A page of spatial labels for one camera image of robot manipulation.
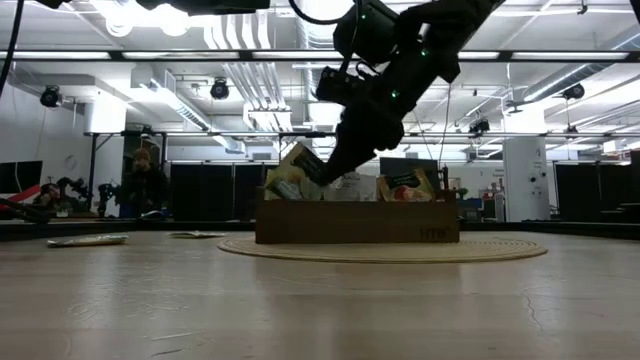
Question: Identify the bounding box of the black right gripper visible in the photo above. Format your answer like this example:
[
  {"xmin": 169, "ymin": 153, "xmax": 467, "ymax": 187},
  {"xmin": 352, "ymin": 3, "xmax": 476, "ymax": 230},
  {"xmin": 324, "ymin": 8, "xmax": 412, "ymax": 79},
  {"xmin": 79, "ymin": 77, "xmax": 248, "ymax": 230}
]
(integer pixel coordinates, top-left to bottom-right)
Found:
[{"xmin": 315, "ymin": 47, "xmax": 461, "ymax": 187}]

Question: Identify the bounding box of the white orange tea bag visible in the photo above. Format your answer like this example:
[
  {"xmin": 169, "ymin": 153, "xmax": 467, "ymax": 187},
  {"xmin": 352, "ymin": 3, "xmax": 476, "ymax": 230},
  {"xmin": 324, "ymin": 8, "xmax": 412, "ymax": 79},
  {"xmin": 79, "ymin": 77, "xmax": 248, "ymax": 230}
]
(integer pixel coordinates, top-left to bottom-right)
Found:
[{"xmin": 323, "ymin": 171, "xmax": 380, "ymax": 203}]

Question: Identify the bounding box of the plain yellow tea bag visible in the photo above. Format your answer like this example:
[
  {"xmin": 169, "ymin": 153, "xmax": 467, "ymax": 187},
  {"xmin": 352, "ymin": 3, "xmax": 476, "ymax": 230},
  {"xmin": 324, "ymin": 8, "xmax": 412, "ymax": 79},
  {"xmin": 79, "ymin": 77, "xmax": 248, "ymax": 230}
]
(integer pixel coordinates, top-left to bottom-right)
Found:
[{"xmin": 263, "ymin": 141, "xmax": 329, "ymax": 202}]

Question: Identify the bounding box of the brown wooden tea organizer box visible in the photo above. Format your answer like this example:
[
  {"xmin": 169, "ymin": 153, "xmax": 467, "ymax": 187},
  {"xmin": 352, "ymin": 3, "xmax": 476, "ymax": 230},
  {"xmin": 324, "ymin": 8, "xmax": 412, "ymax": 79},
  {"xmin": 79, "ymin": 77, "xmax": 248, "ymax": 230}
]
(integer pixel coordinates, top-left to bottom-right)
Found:
[{"xmin": 254, "ymin": 185, "xmax": 461, "ymax": 245}]

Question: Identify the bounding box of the round woven straw placemat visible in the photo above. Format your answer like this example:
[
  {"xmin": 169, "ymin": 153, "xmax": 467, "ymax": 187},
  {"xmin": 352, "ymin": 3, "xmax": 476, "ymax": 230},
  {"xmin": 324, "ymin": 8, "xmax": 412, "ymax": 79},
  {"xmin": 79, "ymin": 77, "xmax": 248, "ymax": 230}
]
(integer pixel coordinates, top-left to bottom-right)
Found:
[{"xmin": 217, "ymin": 234, "xmax": 550, "ymax": 265}]

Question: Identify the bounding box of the cluttered equipment shelf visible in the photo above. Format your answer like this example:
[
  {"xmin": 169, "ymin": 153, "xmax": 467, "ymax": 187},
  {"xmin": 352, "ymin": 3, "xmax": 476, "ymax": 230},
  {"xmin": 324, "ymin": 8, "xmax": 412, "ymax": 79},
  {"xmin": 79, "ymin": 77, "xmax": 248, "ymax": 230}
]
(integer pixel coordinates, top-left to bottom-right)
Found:
[{"xmin": 457, "ymin": 177, "xmax": 505, "ymax": 223}]

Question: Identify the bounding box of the person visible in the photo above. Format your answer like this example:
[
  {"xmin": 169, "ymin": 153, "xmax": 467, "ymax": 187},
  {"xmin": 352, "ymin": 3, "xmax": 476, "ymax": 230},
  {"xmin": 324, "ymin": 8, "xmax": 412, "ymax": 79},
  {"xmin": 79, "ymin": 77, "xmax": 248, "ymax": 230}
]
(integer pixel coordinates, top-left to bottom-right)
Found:
[{"xmin": 119, "ymin": 147, "xmax": 170, "ymax": 220}]

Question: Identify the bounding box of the red fabric object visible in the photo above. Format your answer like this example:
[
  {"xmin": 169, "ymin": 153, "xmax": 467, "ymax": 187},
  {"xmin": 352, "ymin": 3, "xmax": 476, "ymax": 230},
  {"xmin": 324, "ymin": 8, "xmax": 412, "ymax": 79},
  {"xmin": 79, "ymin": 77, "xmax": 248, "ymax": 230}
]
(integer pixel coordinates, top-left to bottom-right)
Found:
[{"xmin": 0, "ymin": 183, "xmax": 47, "ymax": 206}]

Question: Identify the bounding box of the thin hanging cable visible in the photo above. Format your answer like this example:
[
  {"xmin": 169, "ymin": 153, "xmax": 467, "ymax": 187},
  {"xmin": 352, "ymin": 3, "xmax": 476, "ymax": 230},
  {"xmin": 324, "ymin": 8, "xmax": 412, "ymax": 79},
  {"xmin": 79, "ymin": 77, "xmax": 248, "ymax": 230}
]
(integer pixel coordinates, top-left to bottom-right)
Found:
[{"xmin": 437, "ymin": 82, "xmax": 454, "ymax": 169}]

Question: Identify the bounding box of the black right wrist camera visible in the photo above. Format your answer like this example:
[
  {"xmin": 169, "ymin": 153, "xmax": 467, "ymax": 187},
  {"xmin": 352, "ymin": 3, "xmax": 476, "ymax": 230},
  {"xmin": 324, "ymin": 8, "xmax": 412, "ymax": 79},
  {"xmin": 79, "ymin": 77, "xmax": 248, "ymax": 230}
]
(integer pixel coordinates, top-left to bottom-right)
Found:
[{"xmin": 332, "ymin": 0, "xmax": 401, "ymax": 66}]

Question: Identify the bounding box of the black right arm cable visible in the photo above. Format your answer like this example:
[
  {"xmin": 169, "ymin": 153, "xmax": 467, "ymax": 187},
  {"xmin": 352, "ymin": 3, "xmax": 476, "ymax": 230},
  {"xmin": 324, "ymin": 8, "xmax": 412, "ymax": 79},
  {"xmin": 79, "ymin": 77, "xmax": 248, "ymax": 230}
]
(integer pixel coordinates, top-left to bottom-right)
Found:
[{"xmin": 287, "ymin": 0, "xmax": 362, "ymax": 76}]

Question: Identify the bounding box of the black partition wall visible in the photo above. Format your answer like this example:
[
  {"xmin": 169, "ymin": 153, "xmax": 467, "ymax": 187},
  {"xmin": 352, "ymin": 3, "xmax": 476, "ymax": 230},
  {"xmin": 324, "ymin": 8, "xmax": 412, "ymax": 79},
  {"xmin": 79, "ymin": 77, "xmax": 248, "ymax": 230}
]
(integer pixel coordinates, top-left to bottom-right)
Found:
[
  {"xmin": 554, "ymin": 162, "xmax": 634, "ymax": 221},
  {"xmin": 169, "ymin": 163, "xmax": 281, "ymax": 222}
]

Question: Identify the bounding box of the black metal table frame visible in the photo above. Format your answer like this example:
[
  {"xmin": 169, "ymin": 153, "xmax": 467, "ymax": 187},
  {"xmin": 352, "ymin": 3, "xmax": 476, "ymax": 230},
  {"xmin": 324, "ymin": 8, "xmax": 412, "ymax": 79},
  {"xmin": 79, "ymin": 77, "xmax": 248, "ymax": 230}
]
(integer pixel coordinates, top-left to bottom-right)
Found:
[{"xmin": 0, "ymin": 217, "xmax": 640, "ymax": 242}]

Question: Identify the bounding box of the black wall screen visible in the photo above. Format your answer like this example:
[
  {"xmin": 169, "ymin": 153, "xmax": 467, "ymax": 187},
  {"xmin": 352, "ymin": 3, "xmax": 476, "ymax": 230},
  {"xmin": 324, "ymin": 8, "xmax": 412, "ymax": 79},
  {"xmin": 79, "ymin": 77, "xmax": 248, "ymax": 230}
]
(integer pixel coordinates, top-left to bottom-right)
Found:
[{"xmin": 0, "ymin": 160, "xmax": 44, "ymax": 195}]

